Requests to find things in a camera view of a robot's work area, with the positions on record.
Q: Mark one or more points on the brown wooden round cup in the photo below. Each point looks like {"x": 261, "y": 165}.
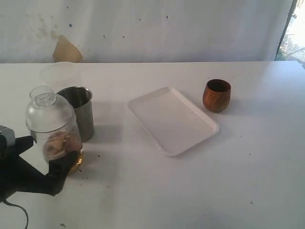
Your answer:
{"x": 216, "y": 95}

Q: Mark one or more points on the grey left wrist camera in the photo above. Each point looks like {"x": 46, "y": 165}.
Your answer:
{"x": 7, "y": 137}

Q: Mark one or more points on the wooden clothespins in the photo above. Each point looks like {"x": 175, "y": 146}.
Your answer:
{"x": 61, "y": 143}

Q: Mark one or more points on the clear plastic measuring cup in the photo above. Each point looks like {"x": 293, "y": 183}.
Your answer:
{"x": 41, "y": 138}

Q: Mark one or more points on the white rectangular plastic tray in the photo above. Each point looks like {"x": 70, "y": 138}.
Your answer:
{"x": 172, "y": 121}

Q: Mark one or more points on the stainless steel tumbler cup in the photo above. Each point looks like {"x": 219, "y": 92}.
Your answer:
{"x": 80, "y": 99}

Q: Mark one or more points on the translucent plastic container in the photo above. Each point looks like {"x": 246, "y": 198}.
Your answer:
{"x": 61, "y": 75}

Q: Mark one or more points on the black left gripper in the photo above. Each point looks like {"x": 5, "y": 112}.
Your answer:
{"x": 17, "y": 175}

